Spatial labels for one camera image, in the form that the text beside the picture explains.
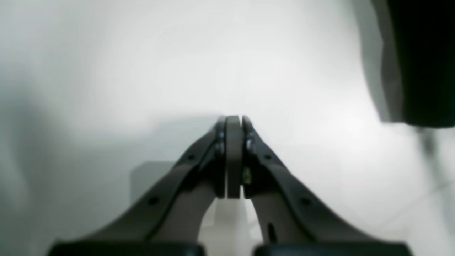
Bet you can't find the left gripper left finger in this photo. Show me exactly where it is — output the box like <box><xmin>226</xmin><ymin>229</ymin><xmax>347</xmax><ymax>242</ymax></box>
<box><xmin>49</xmin><ymin>116</ymin><xmax>242</xmax><ymax>256</ymax></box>

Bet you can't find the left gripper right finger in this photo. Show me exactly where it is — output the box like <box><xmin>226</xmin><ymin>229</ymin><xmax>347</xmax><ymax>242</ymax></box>
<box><xmin>242</xmin><ymin>116</ymin><xmax>412</xmax><ymax>256</ymax></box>

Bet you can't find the black T-shirt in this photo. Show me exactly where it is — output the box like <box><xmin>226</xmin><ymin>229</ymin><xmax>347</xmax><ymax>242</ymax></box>
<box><xmin>386</xmin><ymin>0</ymin><xmax>455</xmax><ymax>128</ymax></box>

